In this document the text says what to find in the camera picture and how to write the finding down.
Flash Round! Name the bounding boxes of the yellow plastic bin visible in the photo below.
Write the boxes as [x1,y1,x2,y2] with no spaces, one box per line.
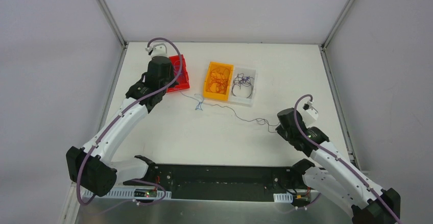
[203,62,234,102]

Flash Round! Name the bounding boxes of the right white cable duct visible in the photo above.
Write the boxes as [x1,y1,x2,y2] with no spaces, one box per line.
[273,193,293,203]

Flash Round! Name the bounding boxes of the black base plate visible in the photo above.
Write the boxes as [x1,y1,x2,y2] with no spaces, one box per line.
[123,156,307,202]

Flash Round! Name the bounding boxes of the orange thin cable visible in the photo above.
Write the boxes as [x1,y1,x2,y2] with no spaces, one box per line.
[207,66,231,94]

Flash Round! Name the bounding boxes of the blue thin cable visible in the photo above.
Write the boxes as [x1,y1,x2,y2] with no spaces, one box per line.
[172,63,264,123]

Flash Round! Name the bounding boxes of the red plastic bin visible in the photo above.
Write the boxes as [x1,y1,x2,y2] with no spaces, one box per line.
[167,55,190,93]

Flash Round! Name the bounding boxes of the left white cable duct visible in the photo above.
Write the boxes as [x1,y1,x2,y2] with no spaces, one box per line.
[102,188,172,200]

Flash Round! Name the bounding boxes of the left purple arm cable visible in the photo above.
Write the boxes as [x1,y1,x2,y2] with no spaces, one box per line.
[76,37,184,207]

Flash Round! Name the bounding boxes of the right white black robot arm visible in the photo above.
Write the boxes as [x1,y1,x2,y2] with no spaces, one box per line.
[276,108,401,223]

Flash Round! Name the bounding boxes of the white cable duct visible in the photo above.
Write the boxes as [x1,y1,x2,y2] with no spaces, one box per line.
[102,188,172,200]
[273,193,293,203]

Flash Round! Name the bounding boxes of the purple thin cable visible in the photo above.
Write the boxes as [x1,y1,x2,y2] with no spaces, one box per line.
[231,73,281,134]

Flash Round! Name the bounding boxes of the white plastic bin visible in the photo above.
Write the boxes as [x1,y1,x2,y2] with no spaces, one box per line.
[228,65,258,107]

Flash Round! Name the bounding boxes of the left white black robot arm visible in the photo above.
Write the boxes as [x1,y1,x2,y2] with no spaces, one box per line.
[66,56,176,197]

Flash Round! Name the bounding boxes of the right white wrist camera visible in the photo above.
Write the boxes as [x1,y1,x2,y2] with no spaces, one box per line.
[301,100,319,127]

